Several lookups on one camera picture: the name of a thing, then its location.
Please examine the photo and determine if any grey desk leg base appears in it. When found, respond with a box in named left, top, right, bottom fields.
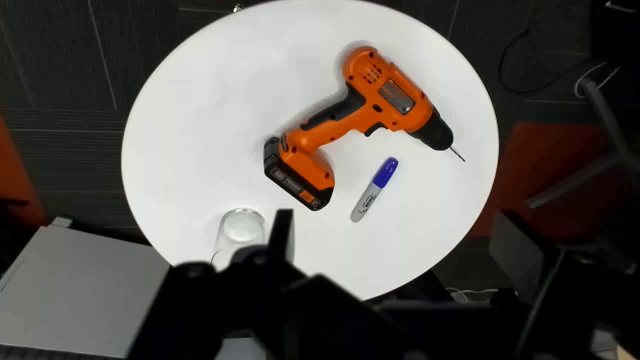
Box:
left=526, top=62, right=640, bottom=212

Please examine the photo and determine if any orange black cordless drill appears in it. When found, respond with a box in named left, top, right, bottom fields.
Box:
left=262, top=44, right=467, bottom=212

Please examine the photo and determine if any blue capped grey marker pen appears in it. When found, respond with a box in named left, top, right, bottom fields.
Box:
left=348, top=156, right=400, bottom=224

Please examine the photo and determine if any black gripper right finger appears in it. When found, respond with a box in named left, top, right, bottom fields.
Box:
left=487, top=207, right=576, bottom=295

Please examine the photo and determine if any black floor cable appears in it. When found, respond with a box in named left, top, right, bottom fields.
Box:
left=498, top=17, right=606, bottom=96

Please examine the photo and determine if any clear glass cup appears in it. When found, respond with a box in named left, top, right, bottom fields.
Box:
left=209, top=206, right=270, bottom=270

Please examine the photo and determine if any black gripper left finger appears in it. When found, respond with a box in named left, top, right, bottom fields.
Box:
left=265, top=207, right=295, bottom=268

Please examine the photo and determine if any white box with ribbed side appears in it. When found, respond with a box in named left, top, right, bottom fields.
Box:
left=0, top=215, right=174, bottom=360

